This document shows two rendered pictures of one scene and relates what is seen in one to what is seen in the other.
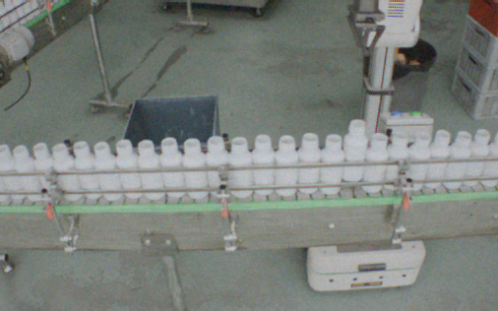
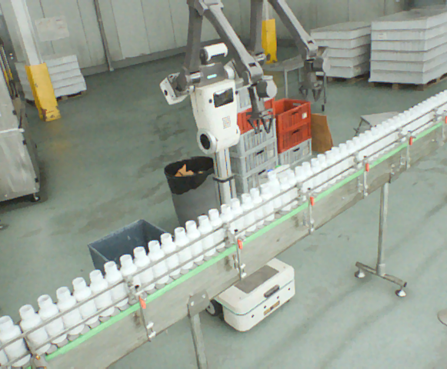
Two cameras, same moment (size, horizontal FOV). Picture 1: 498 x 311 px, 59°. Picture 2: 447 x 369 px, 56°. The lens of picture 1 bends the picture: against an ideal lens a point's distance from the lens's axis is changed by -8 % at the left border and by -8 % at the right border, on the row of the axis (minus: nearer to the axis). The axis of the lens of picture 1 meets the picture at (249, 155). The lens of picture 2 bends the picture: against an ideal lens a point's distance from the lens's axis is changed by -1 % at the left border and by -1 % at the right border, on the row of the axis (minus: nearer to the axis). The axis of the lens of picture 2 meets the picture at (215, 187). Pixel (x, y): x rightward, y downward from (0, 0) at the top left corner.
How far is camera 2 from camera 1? 1.02 m
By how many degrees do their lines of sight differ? 35
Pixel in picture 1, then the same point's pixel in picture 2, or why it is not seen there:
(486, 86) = (245, 170)
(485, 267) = (323, 264)
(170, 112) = (114, 244)
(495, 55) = (242, 147)
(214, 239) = (226, 280)
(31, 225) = (110, 339)
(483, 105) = (247, 184)
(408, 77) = (207, 180)
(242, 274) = (188, 355)
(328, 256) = (244, 298)
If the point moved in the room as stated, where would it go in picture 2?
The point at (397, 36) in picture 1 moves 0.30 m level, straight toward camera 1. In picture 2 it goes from (230, 139) to (253, 154)
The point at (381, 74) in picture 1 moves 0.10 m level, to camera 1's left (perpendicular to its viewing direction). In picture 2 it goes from (225, 167) to (212, 173)
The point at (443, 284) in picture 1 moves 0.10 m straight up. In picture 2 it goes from (310, 286) to (309, 274)
